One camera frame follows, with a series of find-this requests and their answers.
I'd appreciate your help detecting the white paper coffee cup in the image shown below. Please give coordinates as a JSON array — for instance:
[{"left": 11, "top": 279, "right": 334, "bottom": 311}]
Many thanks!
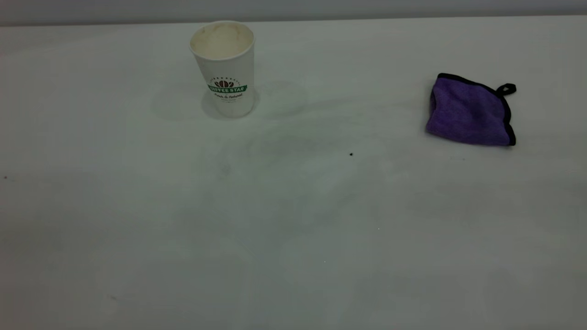
[{"left": 189, "top": 20, "right": 256, "bottom": 118}]

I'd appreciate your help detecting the purple cloth with black trim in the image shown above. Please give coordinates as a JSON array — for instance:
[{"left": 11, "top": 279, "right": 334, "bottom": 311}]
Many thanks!
[{"left": 425, "top": 72, "right": 518, "bottom": 147}]

